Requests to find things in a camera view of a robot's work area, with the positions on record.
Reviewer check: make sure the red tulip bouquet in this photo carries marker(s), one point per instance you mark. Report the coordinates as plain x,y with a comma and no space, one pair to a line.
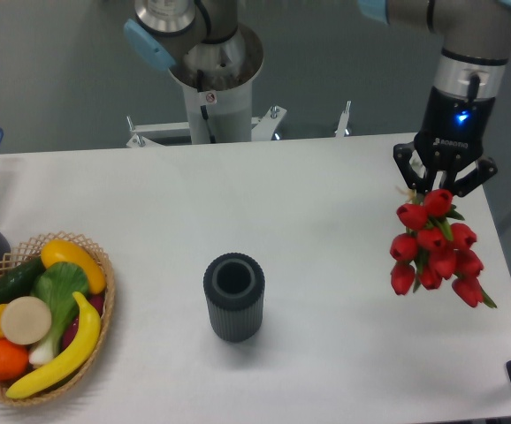
436,246

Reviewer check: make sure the yellow squash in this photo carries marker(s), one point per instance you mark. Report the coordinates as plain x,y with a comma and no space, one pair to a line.
59,250

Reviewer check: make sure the woven wicker basket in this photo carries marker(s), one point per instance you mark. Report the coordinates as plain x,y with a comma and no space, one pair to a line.
28,250

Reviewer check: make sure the orange fruit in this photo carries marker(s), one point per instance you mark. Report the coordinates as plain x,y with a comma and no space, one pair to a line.
13,360

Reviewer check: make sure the dark grey ribbed vase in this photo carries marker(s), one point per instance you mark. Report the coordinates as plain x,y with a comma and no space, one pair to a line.
234,286

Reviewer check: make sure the dark red vegetable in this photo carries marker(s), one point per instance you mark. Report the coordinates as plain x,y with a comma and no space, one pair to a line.
97,301

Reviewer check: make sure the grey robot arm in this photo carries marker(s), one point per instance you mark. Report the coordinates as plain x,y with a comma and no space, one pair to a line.
468,42

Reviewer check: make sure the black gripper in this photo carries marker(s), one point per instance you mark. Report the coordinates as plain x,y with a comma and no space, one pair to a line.
450,141

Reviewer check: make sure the green bok choy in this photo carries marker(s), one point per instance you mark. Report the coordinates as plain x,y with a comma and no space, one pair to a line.
55,288

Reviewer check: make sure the green cucumber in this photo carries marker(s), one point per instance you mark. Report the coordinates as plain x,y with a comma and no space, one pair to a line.
19,281

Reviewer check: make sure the yellow banana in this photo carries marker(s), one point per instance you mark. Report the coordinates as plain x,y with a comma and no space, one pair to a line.
68,361

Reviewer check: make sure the beige round disc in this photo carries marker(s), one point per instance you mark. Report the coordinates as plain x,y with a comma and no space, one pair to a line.
26,320

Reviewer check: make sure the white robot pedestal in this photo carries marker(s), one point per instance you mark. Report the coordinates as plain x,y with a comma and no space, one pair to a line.
217,85

